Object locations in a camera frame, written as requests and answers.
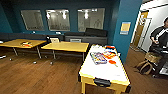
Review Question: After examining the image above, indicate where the tan woven basket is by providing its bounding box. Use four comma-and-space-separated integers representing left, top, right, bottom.
144, 52, 164, 64

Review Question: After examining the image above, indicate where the open white laptop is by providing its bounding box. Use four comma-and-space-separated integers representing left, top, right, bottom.
49, 37, 60, 44

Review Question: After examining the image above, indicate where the white bowl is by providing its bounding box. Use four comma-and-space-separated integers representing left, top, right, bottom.
91, 44, 103, 51

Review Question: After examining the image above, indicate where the brown wooden door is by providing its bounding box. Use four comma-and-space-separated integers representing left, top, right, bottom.
132, 11, 149, 51

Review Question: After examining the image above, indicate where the yellow wall notice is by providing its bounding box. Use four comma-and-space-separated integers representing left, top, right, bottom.
119, 21, 132, 36

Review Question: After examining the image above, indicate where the white table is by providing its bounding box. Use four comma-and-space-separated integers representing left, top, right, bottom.
78, 44, 132, 94

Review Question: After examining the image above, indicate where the colourful board game box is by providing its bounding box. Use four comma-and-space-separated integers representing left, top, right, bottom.
89, 51, 108, 65

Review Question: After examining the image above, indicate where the red ping pong paddle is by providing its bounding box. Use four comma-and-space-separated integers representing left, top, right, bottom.
105, 45, 117, 50

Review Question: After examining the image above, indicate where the dark grey sofa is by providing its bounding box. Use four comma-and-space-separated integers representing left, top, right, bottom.
64, 27, 109, 46

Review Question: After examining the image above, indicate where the person in dark shirt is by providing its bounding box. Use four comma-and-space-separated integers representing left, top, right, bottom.
149, 16, 168, 79

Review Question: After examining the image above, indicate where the small orange black box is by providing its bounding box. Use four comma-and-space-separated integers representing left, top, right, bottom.
19, 41, 33, 47

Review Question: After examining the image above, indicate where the long wooden desk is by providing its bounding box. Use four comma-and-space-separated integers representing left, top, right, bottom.
0, 38, 48, 60

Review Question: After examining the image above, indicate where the long dark bench sofa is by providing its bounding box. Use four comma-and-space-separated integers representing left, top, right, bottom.
0, 32, 66, 42

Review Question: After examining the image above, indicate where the orange game box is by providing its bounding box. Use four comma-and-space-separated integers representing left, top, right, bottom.
102, 49, 117, 59

